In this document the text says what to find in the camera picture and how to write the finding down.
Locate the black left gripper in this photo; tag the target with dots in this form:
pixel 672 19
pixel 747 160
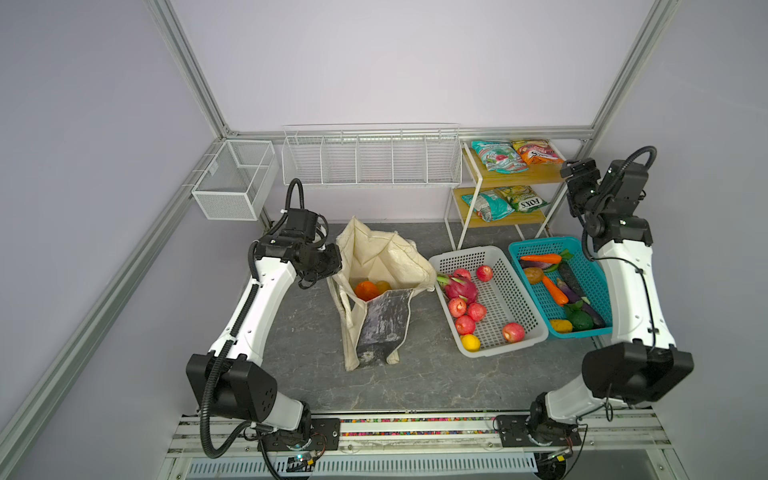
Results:
pixel 334 266

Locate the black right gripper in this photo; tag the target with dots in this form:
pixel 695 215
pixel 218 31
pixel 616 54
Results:
pixel 586 169

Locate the orange snack bag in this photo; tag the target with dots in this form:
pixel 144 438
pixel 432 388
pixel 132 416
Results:
pixel 535 152

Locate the yellow mango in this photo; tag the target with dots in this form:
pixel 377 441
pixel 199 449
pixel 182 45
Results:
pixel 383 286

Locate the teal snack bag top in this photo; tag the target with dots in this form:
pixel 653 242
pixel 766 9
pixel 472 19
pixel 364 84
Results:
pixel 500 157

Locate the teal snack bag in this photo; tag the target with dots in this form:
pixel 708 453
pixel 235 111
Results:
pixel 489 205
pixel 500 157

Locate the cream canvas grocery bag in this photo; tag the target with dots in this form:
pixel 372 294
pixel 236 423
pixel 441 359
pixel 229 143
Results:
pixel 381 273

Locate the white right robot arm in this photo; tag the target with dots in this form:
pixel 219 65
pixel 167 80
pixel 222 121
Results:
pixel 641 364

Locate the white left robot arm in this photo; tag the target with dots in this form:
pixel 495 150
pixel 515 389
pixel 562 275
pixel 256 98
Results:
pixel 233 391

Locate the green snack bag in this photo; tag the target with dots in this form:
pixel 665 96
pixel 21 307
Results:
pixel 522 198

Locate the teal snack bag lower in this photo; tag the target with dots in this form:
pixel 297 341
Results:
pixel 489 205

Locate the teal plastic vegetable basket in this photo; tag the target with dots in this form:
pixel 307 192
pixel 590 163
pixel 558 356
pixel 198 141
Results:
pixel 590 279

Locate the two-tier wooden shelf rack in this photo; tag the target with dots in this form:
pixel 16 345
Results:
pixel 514 183

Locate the orange carrot top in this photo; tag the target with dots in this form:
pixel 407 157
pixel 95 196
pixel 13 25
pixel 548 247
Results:
pixel 550 259

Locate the dark purple eggplant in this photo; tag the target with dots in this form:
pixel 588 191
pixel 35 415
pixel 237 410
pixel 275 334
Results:
pixel 579 294

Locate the white mesh box basket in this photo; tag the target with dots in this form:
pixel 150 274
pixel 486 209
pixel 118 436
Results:
pixel 237 180

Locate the green avocado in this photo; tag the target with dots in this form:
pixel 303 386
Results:
pixel 580 320

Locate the pink dragon fruit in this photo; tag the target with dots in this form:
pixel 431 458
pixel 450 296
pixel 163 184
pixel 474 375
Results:
pixel 458 285

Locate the red apple in basket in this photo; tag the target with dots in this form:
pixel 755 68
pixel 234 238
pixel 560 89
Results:
pixel 457 307

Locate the white plastic fruit basket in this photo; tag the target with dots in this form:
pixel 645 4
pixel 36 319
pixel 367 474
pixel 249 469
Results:
pixel 504 296

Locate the yellow lemon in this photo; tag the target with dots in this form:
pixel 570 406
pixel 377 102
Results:
pixel 471 343

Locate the white wire wall basket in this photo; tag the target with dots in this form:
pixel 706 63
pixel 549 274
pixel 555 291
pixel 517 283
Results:
pixel 346 155

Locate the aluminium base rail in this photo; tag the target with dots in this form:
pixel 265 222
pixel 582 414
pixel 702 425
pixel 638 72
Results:
pixel 632 444

